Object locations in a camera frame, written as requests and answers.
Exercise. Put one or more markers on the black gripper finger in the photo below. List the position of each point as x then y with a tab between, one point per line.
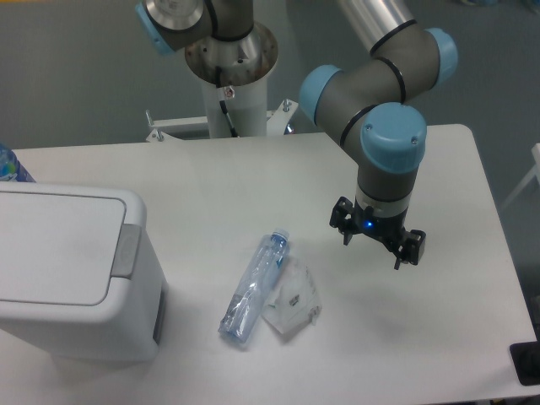
342	219
407	247

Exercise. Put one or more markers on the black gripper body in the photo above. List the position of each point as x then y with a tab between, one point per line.
389	231

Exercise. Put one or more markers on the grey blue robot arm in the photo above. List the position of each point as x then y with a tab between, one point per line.
365	111

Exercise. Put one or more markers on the white trash can body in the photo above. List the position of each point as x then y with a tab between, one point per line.
125	325

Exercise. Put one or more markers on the white trash can lid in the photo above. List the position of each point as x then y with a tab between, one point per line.
59	249

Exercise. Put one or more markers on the white face mask in bag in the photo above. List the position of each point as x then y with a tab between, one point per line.
294	303

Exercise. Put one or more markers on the empty clear plastic bottle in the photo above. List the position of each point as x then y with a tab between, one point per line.
255	286

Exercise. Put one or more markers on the black device at table edge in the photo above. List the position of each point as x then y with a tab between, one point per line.
525	357

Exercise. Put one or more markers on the blue bottle at left edge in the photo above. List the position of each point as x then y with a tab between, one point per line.
11	169

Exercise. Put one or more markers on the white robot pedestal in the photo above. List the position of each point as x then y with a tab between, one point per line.
233	77

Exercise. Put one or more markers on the white frame at right edge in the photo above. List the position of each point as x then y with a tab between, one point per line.
532	176

